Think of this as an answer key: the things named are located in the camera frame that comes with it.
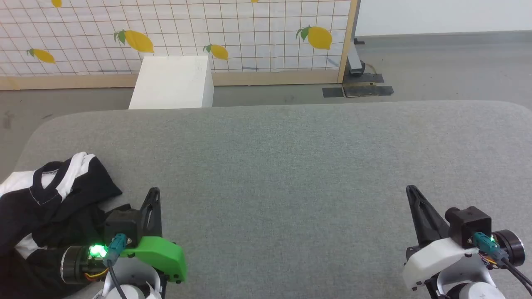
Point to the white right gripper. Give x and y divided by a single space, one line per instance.
440 255

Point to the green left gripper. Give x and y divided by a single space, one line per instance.
160 255

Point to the black and white shirt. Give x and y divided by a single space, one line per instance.
45 207

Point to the white box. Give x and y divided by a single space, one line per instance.
172 83

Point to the grey fabric sofa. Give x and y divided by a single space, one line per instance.
291 174

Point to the large black floor mat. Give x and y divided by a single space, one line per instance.
368 87

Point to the small black floor mat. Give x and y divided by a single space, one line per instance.
333 92

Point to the grey metal panel foot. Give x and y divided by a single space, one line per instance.
354 62

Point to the lemon print partition panel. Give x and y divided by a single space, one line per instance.
174 25

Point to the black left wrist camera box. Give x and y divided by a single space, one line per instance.
121 224

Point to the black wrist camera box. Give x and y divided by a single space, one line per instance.
467 224
121 224

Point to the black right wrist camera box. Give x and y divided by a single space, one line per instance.
467 224

